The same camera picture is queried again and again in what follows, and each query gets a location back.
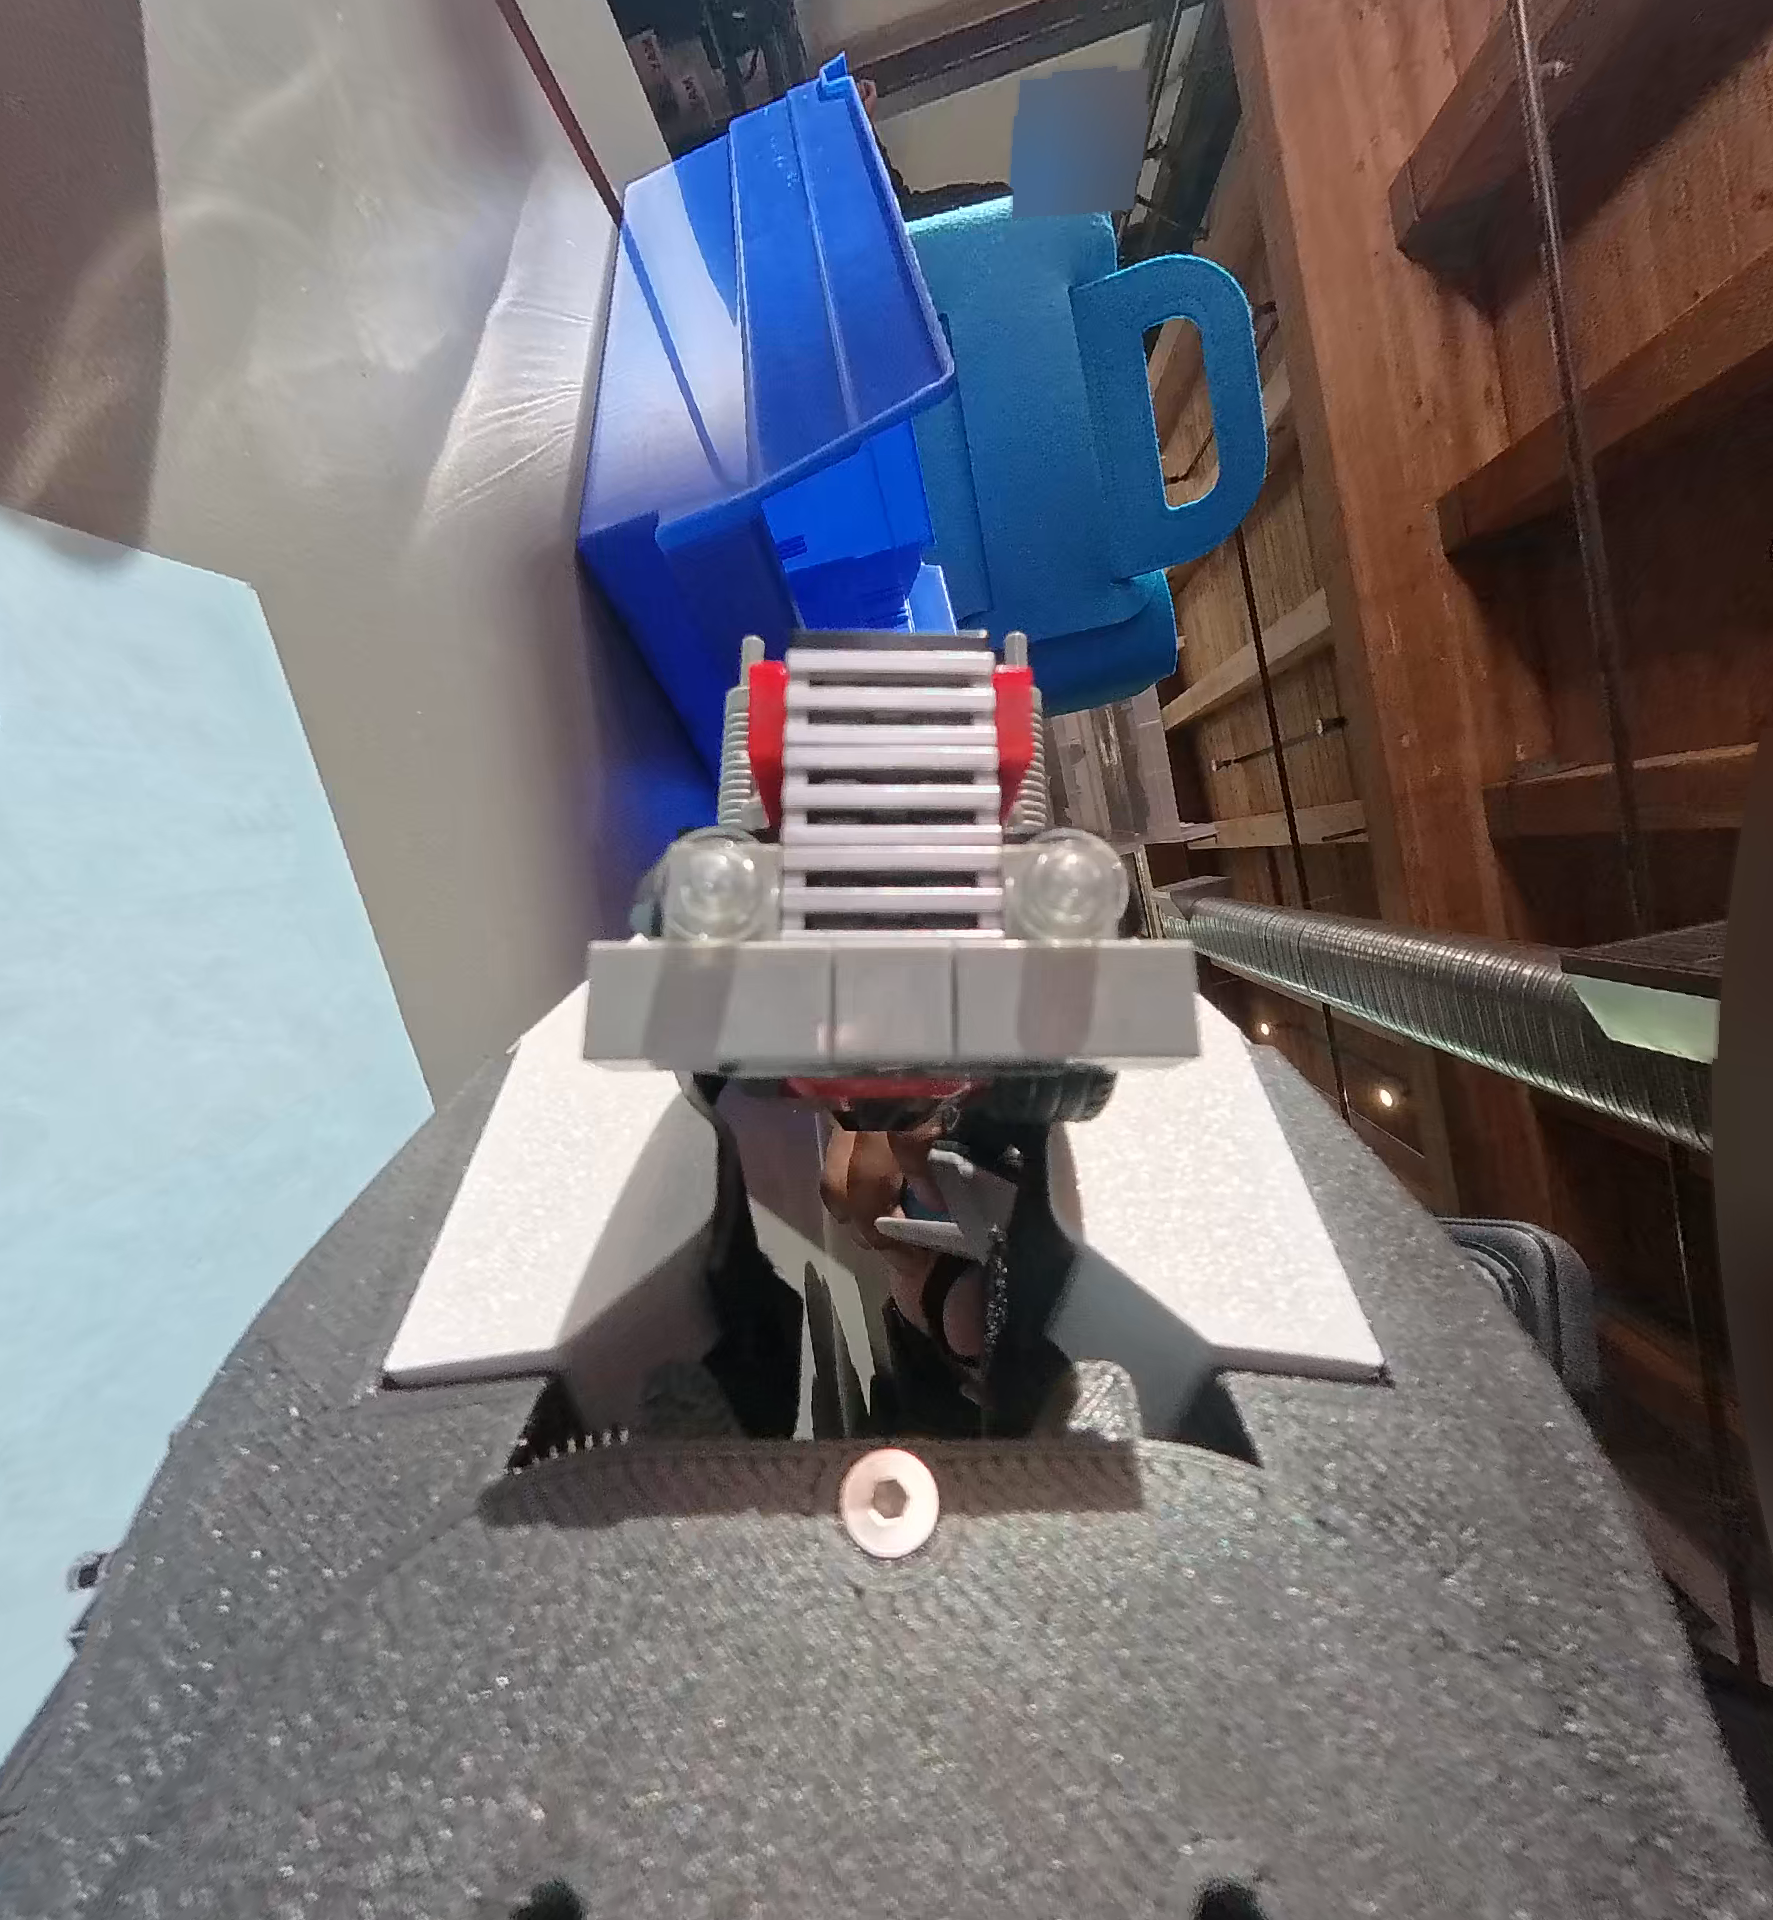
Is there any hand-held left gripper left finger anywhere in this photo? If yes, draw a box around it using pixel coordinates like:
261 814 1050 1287
378 996 801 1439

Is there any dark panel with pale edge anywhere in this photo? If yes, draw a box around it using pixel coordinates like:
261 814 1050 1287
1563 915 1731 1063

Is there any clear plastic box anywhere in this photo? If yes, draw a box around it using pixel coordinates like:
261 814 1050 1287
1044 703 1190 842

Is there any grey red toy brick truck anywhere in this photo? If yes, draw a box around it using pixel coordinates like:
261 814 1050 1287
583 629 1207 1128

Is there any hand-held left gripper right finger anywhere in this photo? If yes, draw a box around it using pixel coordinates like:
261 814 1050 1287
982 1014 1390 1439

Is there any teal foam handled board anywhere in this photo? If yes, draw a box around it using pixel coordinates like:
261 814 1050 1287
901 211 1268 718

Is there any person's right hand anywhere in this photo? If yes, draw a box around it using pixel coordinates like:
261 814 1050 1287
820 1121 991 1386

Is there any blue plastic bin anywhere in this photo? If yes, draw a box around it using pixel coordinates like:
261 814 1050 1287
576 50 964 887

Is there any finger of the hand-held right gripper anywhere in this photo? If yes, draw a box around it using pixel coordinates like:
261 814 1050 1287
879 1144 1014 1254

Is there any wooden shelving unit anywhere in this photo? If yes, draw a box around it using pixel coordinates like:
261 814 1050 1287
1144 0 1773 1354

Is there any flexible metal duct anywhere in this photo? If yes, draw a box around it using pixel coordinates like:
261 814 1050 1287
1154 887 1723 1160

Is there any black hard case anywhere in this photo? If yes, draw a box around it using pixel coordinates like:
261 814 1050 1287
1438 1216 1598 1395

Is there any light blue instruction booklet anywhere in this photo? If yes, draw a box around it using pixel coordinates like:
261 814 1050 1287
0 474 436 1864

